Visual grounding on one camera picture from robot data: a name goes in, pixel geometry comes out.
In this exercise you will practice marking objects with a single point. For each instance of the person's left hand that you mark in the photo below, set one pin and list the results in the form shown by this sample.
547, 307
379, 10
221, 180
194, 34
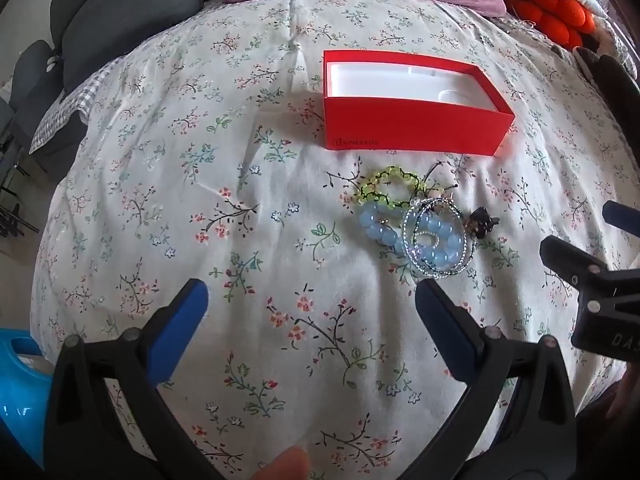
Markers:
280, 466

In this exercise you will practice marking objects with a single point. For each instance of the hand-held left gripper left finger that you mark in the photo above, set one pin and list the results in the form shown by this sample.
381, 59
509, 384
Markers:
182, 330

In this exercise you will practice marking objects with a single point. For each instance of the floral duvet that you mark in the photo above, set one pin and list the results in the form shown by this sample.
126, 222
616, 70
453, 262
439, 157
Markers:
200, 185

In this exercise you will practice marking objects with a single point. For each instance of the grey padded chair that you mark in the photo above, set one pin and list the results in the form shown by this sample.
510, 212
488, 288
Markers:
32, 80

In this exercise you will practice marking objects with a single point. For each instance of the red cardboard box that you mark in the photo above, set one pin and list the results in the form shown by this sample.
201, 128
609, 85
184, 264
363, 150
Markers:
415, 127

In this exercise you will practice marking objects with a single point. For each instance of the person's right hand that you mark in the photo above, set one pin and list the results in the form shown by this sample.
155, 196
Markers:
627, 395

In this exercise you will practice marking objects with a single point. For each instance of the blue plastic stool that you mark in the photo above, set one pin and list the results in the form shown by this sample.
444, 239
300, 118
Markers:
22, 400

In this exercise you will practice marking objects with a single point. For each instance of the orange knitted cushion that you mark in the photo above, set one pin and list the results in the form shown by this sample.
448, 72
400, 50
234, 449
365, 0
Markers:
550, 7

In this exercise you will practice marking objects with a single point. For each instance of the dark brown plush item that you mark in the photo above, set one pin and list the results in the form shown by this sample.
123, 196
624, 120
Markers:
612, 85

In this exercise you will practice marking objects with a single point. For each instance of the dark charm hair clip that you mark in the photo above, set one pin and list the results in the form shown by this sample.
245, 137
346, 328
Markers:
481, 222

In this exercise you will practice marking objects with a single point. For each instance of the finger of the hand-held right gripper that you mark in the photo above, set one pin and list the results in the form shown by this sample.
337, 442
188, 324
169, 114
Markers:
622, 215
567, 257

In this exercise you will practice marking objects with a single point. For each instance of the silver bangles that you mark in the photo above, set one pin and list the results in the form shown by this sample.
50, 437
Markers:
467, 255

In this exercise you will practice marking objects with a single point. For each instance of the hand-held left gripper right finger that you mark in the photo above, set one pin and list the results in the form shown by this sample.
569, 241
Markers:
445, 330

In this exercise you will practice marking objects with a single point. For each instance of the grey checkered bedsheet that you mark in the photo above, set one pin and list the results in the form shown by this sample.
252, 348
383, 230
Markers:
65, 110

